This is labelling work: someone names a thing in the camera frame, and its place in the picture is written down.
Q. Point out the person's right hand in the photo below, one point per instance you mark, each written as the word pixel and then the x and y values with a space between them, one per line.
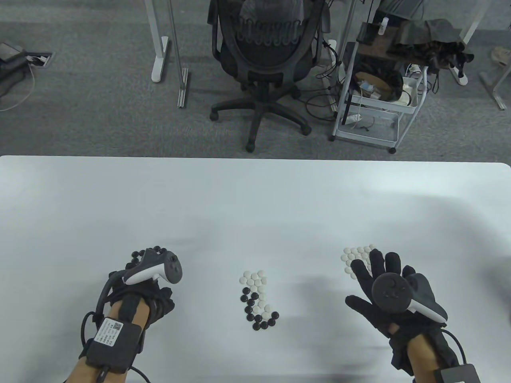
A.
pixel 379 323

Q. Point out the mixed black white go stones pile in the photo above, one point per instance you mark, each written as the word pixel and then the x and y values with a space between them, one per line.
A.
pixel 259 303

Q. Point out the grey white right hand controller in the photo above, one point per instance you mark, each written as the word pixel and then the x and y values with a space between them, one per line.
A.
pixel 389 293

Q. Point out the grey white left hand controller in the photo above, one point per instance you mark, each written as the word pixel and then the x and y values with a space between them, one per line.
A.
pixel 171 267

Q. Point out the white desk leg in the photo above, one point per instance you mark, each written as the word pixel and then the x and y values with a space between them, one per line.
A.
pixel 475 28
pixel 159 60

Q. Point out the floor socket box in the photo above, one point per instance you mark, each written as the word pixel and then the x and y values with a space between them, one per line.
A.
pixel 40 60

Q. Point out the sorted white go stones group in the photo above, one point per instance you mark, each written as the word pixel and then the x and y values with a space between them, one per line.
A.
pixel 353 253

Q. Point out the person's left hand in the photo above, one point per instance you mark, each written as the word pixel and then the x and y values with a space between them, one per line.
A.
pixel 161 299

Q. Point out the grey white hand controller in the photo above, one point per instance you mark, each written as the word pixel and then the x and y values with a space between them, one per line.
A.
pixel 389 293
pixel 171 267

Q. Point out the sorted black go stones group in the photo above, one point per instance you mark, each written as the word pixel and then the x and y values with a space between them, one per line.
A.
pixel 137 253

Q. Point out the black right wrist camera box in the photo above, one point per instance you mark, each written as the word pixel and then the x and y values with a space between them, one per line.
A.
pixel 459 374

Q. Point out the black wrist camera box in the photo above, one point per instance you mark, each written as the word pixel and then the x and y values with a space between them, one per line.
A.
pixel 113 345
pixel 459 374

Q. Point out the aluminium profile post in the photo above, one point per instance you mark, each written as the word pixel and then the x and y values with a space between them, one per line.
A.
pixel 183 87

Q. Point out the white utility cart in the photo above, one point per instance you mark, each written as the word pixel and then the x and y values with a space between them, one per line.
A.
pixel 367 137

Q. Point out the small white bottle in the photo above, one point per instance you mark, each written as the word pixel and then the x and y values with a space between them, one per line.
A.
pixel 384 27

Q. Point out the white power strip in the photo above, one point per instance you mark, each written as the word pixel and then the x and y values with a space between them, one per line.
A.
pixel 459 76

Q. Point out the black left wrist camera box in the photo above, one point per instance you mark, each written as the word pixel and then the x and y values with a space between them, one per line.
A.
pixel 113 345

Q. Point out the black mesh office chair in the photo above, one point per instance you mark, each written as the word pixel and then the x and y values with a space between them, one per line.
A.
pixel 259 85

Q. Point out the black cloth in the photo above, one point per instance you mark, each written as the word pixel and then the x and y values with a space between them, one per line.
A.
pixel 427 36

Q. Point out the tan shoe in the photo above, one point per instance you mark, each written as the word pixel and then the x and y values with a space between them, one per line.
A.
pixel 502 56

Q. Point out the grey metal floor foot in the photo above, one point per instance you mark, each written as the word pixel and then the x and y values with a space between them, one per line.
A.
pixel 495 93

